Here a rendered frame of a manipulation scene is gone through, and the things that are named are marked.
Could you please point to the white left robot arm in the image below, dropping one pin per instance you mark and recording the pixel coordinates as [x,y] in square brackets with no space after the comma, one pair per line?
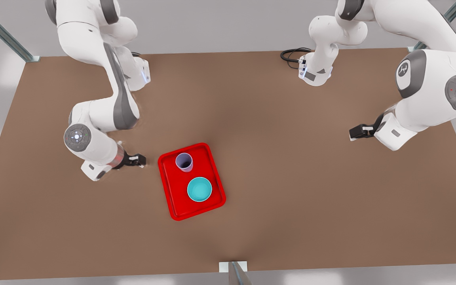
[422,91]

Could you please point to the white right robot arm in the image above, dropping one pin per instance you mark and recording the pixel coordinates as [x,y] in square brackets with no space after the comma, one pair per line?
[93,111]

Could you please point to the lavender cup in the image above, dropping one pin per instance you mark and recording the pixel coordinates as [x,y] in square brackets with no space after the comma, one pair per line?
[184,162]

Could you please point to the red rectangular tray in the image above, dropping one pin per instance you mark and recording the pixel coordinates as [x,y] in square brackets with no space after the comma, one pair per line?
[191,181]

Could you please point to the teal bowl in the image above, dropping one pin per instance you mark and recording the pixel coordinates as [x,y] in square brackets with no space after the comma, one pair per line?
[199,189]

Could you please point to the silver frame post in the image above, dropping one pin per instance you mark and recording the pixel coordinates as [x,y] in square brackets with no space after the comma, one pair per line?
[236,273]
[443,19]
[2,33]

